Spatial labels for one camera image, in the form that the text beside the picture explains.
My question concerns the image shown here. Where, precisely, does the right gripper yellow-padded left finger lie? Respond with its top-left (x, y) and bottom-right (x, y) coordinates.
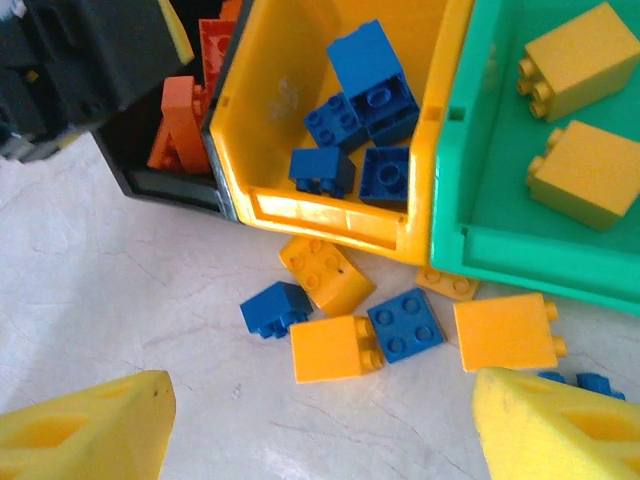
top-left (0, 369), bottom-right (177, 480)

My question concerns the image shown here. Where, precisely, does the right gripper yellow-padded right finger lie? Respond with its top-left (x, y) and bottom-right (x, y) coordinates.
top-left (472, 367), bottom-right (640, 480)

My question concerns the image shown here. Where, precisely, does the long blue lego brick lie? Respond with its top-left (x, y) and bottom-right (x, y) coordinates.
top-left (537, 370), bottom-right (627, 401)

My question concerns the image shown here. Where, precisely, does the black plastic bin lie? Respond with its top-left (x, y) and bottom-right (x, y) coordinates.
top-left (92, 0), bottom-right (256, 216)

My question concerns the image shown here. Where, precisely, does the small yellow lego brick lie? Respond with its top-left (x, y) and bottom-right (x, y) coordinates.
top-left (414, 264), bottom-right (481, 301)

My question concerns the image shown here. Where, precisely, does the green plastic bin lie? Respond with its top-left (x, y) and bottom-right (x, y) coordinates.
top-left (429, 0), bottom-right (640, 317)

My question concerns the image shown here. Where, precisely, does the yellow plastic bin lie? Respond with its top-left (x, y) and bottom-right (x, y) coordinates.
top-left (202, 0), bottom-right (476, 267)

